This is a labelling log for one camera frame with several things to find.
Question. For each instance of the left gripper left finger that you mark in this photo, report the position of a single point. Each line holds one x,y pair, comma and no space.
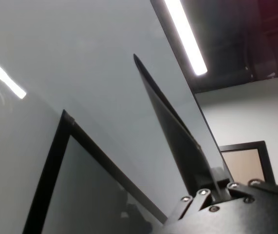
194,201

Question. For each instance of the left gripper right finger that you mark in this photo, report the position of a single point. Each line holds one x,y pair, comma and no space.
250,190

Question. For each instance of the black robot print poster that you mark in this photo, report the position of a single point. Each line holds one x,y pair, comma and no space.
177,146

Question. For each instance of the black framed beige door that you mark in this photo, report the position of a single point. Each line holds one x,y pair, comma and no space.
241,165

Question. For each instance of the white ceiling light bar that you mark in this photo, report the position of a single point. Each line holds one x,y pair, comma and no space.
186,36

